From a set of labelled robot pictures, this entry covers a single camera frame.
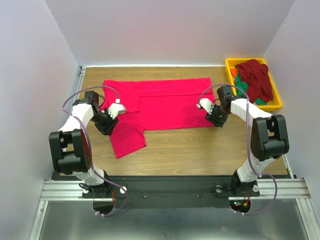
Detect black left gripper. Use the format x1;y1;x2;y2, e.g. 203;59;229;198
91;107;120;136

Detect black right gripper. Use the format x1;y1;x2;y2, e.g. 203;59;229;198
204;103;230;128

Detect pink t shirt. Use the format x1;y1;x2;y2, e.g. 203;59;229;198
102;77;215;159

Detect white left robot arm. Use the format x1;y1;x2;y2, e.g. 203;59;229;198
48;90;126;198

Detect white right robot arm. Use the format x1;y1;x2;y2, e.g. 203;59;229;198
197;84;290;196

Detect green t shirt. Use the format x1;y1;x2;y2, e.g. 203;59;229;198
234;72;268;106

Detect orange t shirt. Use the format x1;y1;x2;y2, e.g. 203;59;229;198
230;68;238;77

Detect dark red t shirt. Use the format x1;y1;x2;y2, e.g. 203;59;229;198
235;59;274;103

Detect yellow plastic bin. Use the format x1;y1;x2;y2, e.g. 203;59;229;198
225;57;282;112

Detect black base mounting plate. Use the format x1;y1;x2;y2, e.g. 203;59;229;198
79;175;260;211

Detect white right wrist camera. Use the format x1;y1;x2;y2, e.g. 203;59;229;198
196;98;214;115

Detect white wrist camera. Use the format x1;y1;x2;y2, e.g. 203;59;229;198
107;98;126;119
196;98;214;115

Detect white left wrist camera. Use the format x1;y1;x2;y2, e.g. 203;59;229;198
107;98;126;119

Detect aluminium right side rail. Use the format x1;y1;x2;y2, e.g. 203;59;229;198
283;154;297;179

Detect aluminium front rail frame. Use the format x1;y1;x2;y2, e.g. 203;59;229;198
30;176;320;240

